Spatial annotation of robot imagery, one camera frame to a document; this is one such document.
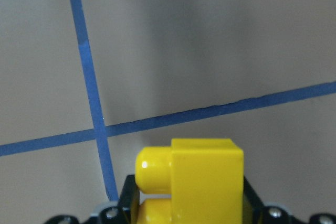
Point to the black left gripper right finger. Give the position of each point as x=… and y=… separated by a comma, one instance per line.
x=252, y=204

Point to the yellow toy block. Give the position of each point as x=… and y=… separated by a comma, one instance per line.
x=191, y=181

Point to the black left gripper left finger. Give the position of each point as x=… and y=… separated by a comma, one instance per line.
x=129, y=201

